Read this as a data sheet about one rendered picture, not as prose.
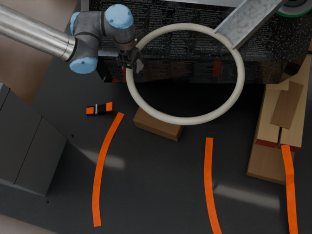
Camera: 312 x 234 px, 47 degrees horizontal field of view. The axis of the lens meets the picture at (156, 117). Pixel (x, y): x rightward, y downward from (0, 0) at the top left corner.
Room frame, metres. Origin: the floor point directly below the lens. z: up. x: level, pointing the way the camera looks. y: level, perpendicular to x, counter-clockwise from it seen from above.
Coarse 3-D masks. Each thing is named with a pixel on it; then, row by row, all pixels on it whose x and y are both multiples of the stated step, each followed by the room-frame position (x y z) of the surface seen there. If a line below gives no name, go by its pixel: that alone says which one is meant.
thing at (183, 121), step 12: (180, 24) 0.92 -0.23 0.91; (192, 24) 0.91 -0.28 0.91; (156, 36) 0.91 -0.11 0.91; (216, 36) 0.82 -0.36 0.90; (228, 48) 0.75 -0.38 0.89; (240, 60) 0.67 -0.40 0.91; (132, 72) 0.75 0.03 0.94; (240, 72) 0.61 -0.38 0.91; (132, 84) 0.69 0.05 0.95; (240, 84) 0.56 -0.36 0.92; (132, 96) 0.65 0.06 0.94; (144, 108) 0.58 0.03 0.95; (228, 108) 0.48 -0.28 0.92; (168, 120) 0.50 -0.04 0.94; (180, 120) 0.49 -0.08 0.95; (192, 120) 0.47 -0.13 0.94; (204, 120) 0.46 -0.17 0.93
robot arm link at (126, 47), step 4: (136, 36) 0.82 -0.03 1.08; (136, 40) 0.79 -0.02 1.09; (116, 44) 0.80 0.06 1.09; (120, 44) 0.79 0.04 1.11; (124, 44) 0.78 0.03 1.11; (128, 44) 0.78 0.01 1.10; (132, 44) 0.78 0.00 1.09; (120, 48) 0.79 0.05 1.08; (124, 48) 0.78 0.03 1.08; (128, 48) 0.78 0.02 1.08
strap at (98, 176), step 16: (112, 128) 0.93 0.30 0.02; (208, 144) 0.62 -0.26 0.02; (208, 160) 0.52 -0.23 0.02; (288, 160) 0.34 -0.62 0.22; (96, 176) 0.65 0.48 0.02; (208, 176) 0.43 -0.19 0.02; (288, 176) 0.26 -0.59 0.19; (96, 192) 0.55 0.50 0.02; (208, 192) 0.34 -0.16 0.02; (288, 192) 0.18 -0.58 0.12; (96, 208) 0.46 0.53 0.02; (208, 208) 0.25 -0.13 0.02; (288, 208) 0.10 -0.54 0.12; (96, 224) 0.36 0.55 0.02
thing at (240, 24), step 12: (252, 0) 0.91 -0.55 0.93; (264, 0) 0.89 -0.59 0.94; (276, 0) 0.86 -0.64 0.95; (240, 12) 0.88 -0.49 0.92; (252, 12) 0.86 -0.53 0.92; (264, 12) 0.84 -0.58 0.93; (228, 24) 0.86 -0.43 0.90; (240, 24) 0.83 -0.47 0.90; (252, 24) 0.81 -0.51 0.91; (228, 36) 0.81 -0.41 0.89; (240, 36) 0.78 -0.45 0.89
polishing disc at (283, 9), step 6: (300, 0) 0.90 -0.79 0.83; (306, 0) 0.89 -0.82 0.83; (282, 6) 0.90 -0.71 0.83; (288, 6) 0.89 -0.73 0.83; (294, 6) 0.88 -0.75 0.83; (300, 6) 0.87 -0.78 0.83; (306, 6) 0.86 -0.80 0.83; (282, 12) 0.88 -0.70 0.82; (288, 12) 0.86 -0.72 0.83; (294, 12) 0.85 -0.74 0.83; (300, 12) 0.84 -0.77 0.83
